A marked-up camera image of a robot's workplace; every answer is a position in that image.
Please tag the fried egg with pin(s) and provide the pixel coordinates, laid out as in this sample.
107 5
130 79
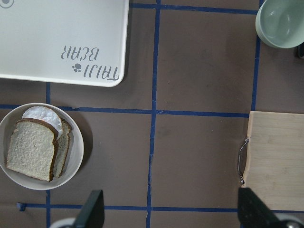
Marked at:
47 115

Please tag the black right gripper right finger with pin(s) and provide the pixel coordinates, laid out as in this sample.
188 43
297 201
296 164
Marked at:
253 213

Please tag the cream bear tray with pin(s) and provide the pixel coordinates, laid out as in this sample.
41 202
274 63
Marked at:
81 42

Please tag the cream round plate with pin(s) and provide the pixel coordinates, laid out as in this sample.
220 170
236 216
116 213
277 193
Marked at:
74 157

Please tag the green bowl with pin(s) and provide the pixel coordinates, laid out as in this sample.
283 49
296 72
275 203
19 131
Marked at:
280 23

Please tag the white bread slice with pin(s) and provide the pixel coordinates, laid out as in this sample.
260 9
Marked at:
32 149

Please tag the wooden cutting board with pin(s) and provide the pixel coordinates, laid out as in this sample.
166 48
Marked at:
274 168

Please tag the bread slice on plate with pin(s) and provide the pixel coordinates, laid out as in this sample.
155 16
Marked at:
63 147

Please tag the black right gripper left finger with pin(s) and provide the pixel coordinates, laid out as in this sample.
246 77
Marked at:
92 212

